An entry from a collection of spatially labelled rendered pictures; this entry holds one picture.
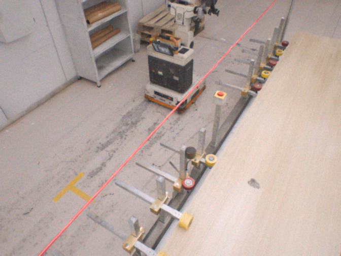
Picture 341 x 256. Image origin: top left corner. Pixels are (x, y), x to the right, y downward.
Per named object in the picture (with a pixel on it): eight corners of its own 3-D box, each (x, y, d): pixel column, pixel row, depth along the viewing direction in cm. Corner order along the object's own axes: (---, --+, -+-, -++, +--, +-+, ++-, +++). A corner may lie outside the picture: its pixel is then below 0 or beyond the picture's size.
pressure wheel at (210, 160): (206, 173, 188) (208, 163, 180) (202, 165, 193) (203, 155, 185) (217, 171, 189) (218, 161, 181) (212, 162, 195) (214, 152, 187)
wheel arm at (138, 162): (135, 165, 191) (135, 161, 188) (138, 162, 193) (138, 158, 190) (189, 192, 174) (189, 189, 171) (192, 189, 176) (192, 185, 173)
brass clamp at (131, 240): (122, 248, 139) (120, 245, 135) (137, 227, 147) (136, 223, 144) (131, 255, 136) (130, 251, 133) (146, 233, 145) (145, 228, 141)
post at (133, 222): (137, 257, 161) (127, 219, 128) (141, 252, 163) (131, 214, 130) (142, 260, 160) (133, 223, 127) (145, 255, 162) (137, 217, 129)
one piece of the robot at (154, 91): (176, 103, 341) (176, 98, 336) (150, 93, 358) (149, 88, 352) (177, 102, 343) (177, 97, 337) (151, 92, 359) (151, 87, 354)
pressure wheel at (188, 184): (179, 193, 176) (179, 183, 169) (185, 184, 181) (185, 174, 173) (190, 198, 173) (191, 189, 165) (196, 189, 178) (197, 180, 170)
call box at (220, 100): (212, 103, 189) (213, 95, 183) (216, 98, 193) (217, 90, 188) (222, 107, 186) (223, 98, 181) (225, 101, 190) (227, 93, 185)
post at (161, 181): (160, 221, 174) (156, 178, 141) (163, 217, 176) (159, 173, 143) (164, 224, 173) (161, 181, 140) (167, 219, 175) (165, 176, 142)
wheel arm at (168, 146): (160, 146, 205) (159, 142, 202) (162, 143, 207) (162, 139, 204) (211, 169, 188) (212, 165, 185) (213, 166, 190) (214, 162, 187)
